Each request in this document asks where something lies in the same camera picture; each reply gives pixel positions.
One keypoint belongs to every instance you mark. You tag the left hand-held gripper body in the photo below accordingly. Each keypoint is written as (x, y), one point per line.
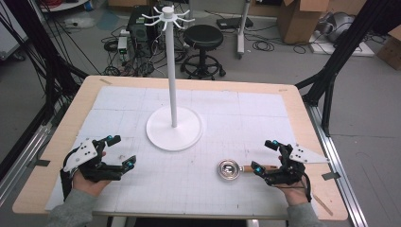
(82, 154)

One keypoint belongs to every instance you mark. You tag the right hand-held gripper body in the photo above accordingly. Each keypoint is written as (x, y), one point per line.
(288, 173)

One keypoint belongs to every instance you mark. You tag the person's right hand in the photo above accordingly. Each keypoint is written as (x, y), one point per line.
(296, 194)

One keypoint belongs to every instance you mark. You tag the person's left hand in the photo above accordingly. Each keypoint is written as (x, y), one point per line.
(88, 187)

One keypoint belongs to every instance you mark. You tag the black tape piece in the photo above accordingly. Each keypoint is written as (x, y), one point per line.
(42, 163)
(331, 176)

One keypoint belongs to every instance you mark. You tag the white hook stand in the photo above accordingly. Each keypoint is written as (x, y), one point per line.
(174, 132)

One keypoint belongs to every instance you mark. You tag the wooden table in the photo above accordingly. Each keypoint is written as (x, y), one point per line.
(91, 82)

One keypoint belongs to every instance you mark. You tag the white grid mat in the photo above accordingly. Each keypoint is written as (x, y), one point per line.
(189, 186)

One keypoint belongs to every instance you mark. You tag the grey power unit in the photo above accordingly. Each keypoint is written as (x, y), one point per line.
(122, 44)

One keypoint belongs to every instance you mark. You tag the black computer tower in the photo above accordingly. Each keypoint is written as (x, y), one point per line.
(142, 30)

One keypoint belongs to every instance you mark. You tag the white wheeled stand pole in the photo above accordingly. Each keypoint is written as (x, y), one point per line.
(243, 28)

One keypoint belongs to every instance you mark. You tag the large open cardboard box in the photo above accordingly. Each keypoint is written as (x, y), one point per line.
(298, 23)

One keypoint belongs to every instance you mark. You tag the black flat device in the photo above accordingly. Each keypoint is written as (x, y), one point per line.
(233, 22)

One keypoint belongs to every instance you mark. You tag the black round stool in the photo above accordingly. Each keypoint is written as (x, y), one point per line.
(203, 36)

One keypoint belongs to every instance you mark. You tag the white flat board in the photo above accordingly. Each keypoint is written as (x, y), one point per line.
(362, 50)

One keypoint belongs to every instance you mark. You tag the silver grey machine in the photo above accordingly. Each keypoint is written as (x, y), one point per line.
(339, 26)

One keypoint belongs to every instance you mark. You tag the small cardboard box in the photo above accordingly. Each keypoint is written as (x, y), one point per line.
(391, 48)

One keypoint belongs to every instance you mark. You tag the aluminium rail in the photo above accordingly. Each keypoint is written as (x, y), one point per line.
(25, 154)
(337, 164)

